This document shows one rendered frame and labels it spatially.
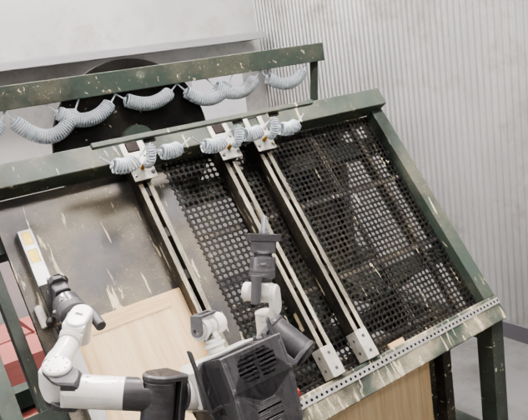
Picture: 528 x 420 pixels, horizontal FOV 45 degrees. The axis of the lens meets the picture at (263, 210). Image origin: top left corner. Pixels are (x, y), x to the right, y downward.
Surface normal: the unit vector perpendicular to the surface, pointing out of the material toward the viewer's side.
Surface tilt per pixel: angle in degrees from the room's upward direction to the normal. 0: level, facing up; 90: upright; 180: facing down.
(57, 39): 90
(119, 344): 56
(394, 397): 90
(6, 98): 90
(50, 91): 90
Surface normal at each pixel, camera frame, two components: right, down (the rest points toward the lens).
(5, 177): 0.40, -0.46
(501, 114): -0.83, 0.24
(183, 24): 0.55, 0.11
